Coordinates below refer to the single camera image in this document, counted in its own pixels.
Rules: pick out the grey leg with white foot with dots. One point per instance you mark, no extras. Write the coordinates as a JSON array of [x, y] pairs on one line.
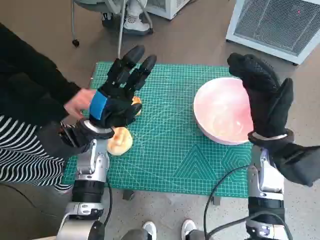
[[149, 228], [188, 227]]

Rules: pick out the large white mesh cabinet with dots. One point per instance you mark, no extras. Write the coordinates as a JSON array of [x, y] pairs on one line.
[[272, 25]]

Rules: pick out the grey office chair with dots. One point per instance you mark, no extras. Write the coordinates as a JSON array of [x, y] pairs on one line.
[[120, 37]]

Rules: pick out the brown upholstered seat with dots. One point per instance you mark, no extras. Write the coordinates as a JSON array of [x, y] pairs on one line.
[[25, 217]]

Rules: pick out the seated person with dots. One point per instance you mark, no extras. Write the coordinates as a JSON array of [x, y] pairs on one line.
[[135, 25]]

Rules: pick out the left robot hand blue tape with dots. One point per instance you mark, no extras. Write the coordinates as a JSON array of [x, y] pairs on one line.
[[117, 105]]

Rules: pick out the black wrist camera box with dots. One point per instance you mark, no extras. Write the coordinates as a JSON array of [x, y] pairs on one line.
[[67, 145], [297, 162]]

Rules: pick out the grey table leg bracket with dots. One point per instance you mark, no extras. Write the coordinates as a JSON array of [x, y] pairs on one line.
[[216, 200]]

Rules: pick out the black table leg bracket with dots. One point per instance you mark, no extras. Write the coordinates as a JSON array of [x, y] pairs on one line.
[[128, 195]]

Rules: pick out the pink bowl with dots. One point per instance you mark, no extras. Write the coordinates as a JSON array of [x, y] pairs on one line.
[[220, 110]]

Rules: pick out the left black wrist camera box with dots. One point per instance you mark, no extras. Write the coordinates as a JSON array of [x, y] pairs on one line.
[[67, 145]]

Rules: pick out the right black wrist camera box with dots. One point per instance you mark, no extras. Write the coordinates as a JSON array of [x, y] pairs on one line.
[[297, 162]]

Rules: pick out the right robot hand black glove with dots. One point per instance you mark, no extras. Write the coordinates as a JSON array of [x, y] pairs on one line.
[[265, 100]]

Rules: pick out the round toy bread bun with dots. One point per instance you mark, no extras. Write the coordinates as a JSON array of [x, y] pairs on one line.
[[122, 145]]

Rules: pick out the small white cabinet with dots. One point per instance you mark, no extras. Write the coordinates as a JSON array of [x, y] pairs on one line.
[[167, 7]]

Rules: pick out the person's hand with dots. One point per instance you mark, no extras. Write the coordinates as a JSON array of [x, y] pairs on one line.
[[80, 102]]

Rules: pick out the green cutting mat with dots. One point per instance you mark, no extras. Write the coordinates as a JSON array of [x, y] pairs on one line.
[[162, 150]]

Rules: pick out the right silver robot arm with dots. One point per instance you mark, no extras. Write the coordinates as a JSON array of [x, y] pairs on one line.
[[265, 180]]

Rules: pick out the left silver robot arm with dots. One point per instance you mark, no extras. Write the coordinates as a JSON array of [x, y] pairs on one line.
[[92, 165]]

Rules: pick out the long striped toy bread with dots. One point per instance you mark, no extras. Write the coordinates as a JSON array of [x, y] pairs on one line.
[[137, 100]]

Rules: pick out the person in striped clothing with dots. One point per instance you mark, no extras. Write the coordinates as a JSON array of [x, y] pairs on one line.
[[20, 150]]

